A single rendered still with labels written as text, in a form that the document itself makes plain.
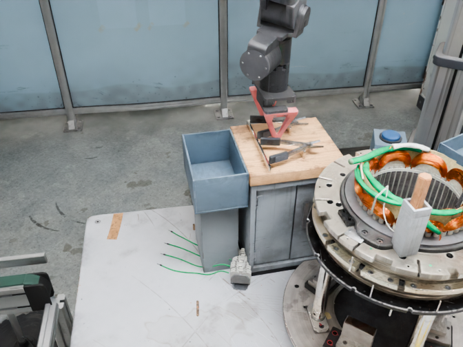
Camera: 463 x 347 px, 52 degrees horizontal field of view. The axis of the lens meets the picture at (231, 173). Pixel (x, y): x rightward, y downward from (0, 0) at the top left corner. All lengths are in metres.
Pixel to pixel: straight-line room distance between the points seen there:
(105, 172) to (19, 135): 0.75
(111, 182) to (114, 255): 1.56
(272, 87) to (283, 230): 0.31
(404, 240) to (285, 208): 0.33
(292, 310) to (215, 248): 0.21
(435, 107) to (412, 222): 0.60
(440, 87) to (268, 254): 0.56
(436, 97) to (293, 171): 0.47
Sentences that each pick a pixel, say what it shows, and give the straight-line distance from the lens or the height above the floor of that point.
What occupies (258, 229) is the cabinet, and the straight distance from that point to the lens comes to 1.00.
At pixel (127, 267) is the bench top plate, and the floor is 0.78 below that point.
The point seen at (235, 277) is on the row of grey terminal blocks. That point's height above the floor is 0.81.
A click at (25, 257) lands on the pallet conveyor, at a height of 0.79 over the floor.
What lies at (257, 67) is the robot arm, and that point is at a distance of 0.85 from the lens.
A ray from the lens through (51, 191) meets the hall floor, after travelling 2.73.
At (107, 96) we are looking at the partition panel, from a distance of 3.14.
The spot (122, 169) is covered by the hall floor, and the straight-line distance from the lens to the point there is 2.79.
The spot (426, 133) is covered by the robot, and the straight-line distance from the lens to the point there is 1.29.
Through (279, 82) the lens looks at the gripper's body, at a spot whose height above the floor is 1.20.
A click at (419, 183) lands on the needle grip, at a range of 0.67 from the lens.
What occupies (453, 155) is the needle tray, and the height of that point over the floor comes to 1.06.
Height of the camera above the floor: 1.60
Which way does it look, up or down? 37 degrees down
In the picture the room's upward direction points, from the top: straight up
